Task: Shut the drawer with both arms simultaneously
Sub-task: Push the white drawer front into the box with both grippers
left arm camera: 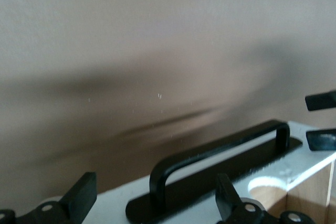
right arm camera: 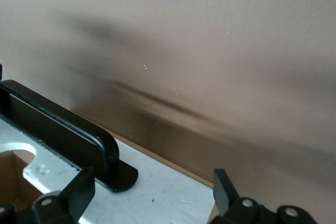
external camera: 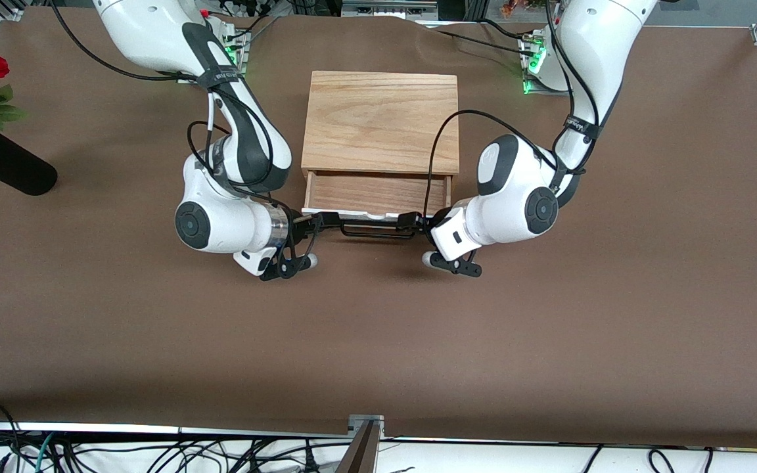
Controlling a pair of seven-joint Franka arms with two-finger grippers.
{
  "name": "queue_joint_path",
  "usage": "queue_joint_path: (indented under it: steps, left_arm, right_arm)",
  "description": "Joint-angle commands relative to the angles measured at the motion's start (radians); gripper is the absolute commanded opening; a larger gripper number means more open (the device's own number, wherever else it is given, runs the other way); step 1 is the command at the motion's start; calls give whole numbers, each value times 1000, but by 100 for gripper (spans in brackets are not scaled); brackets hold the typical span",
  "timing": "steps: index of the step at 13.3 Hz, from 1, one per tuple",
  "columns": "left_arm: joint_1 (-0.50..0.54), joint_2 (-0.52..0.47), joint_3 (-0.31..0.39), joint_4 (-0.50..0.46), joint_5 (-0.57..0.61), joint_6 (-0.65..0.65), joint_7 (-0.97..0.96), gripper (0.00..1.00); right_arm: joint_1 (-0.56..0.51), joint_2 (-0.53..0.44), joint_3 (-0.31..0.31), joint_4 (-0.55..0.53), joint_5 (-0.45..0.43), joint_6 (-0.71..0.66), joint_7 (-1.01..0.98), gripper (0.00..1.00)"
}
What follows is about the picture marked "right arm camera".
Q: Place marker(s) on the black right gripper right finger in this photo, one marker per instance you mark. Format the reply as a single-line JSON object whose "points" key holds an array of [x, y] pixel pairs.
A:
{"points": [[225, 195]]}

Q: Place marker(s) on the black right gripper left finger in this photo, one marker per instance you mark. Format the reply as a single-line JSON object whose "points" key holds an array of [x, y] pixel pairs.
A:
{"points": [[76, 195]]}

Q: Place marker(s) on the wooden drawer with white front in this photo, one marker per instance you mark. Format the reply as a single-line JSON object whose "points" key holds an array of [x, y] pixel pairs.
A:
{"points": [[162, 182]]}

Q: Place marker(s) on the brown paper table cover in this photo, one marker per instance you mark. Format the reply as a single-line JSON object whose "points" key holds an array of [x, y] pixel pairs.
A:
{"points": [[210, 51]]}

